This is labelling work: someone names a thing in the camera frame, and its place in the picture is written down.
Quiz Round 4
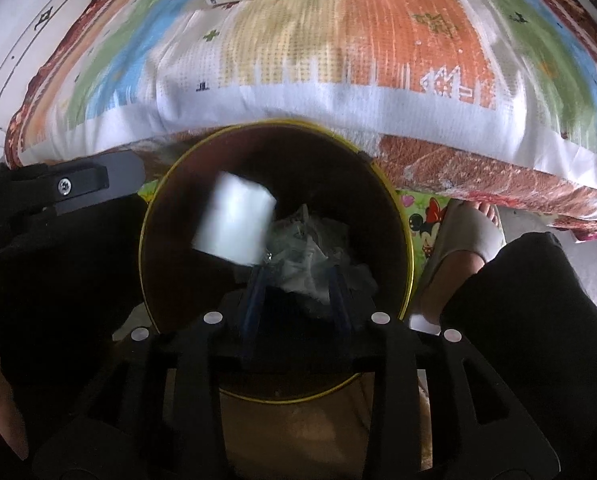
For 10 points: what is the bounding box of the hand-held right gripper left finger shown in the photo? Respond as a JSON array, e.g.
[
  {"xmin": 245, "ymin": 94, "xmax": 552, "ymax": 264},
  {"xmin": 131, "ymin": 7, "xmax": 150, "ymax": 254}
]
[{"xmin": 32, "ymin": 265, "xmax": 270, "ymax": 480}]

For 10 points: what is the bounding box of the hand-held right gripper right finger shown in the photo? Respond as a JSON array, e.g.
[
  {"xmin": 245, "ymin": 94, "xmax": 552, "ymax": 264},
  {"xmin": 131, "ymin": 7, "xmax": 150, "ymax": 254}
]
[{"xmin": 328, "ymin": 269, "xmax": 560, "ymax": 480}]

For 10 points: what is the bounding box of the clear plastic bag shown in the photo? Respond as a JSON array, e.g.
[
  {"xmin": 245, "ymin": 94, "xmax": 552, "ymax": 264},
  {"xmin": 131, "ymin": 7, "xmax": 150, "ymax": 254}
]
[{"xmin": 265, "ymin": 203, "xmax": 380, "ymax": 307}]

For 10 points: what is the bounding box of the white paper card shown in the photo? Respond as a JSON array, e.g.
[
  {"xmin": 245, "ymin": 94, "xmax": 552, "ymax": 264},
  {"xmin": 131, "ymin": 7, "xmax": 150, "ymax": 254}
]
[{"xmin": 191, "ymin": 169, "xmax": 278, "ymax": 268}]

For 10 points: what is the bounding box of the brown bin with gold rim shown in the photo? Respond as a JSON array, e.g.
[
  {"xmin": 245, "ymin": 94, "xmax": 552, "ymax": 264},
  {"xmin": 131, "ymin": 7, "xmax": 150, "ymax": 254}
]
[{"xmin": 138, "ymin": 118, "xmax": 431, "ymax": 480}]

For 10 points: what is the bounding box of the person's left forearm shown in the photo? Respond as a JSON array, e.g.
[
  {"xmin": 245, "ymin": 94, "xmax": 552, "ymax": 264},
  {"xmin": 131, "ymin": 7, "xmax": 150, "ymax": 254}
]
[{"xmin": 0, "ymin": 305, "xmax": 30, "ymax": 462}]

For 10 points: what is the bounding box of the person's right foot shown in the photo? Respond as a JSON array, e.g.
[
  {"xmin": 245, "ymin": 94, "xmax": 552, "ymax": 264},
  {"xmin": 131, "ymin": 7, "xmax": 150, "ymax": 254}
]
[{"xmin": 417, "ymin": 201, "xmax": 500, "ymax": 332}]

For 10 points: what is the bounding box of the white patterned bedsheet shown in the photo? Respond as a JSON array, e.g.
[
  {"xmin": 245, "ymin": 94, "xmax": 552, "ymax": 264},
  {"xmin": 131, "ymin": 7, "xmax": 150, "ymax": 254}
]
[{"xmin": 0, "ymin": 0, "xmax": 125, "ymax": 138}]

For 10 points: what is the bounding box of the beige slipper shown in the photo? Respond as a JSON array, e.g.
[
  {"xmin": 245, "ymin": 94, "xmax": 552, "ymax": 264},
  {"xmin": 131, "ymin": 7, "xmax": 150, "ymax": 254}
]
[{"xmin": 408, "ymin": 198, "xmax": 507, "ymax": 337}]

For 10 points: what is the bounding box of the striped colourful bedspread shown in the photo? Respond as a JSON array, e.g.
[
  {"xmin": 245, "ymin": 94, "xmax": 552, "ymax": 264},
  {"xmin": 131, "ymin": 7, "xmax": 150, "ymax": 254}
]
[{"xmin": 3, "ymin": 0, "xmax": 597, "ymax": 247}]

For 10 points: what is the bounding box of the person's right leg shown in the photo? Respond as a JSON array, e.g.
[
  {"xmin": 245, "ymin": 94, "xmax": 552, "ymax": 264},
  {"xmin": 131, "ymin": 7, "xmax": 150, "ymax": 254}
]
[{"xmin": 439, "ymin": 231, "xmax": 597, "ymax": 480}]

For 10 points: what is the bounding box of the striped colourful blanket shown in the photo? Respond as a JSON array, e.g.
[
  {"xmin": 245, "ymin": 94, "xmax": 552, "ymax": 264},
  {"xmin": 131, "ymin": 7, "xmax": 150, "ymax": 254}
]
[{"xmin": 8, "ymin": 0, "xmax": 597, "ymax": 192}]

